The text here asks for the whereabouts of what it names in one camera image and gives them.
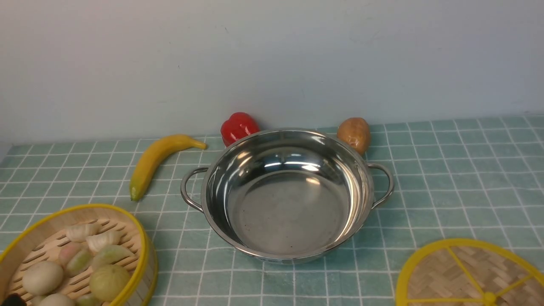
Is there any woven bamboo steamer lid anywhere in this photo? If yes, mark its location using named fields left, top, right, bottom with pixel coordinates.
left=395, top=238, right=544, bottom=306

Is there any bamboo steamer basket yellow rim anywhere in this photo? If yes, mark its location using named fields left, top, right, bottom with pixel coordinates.
left=0, top=204, right=158, bottom=306

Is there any red toy bell pepper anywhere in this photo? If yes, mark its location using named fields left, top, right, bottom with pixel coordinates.
left=220, top=112, right=260, bottom=147

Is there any brown toy potato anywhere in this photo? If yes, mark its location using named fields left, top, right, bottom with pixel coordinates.
left=337, top=117, right=371, bottom=155

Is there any yellow toy banana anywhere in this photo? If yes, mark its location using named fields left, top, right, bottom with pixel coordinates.
left=129, top=134, right=207, bottom=202

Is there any white pleated dumpling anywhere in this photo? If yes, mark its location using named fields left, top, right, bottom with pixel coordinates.
left=86, top=230, right=122, bottom=254
left=65, top=223, right=101, bottom=243

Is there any green checkered tablecloth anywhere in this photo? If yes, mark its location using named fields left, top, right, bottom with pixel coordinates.
left=0, top=116, right=543, bottom=306

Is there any green round bun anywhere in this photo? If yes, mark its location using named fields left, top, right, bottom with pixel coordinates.
left=89, top=265, right=131, bottom=302

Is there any pink green dumpling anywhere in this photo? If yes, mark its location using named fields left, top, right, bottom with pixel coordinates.
left=57, top=242, right=83, bottom=267

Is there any small pale green dumpling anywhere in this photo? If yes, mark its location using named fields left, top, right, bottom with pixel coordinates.
left=75, top=294, right=102, bottom=306

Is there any white round bun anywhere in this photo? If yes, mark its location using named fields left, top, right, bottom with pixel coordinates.
left=22, top=261, right=64, bottom=295
left=38, top=294, right=76, bottom=306

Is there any stainless steel two-handled pot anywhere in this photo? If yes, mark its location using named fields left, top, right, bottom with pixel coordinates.
left=180, top=128, right=396, bottom=265

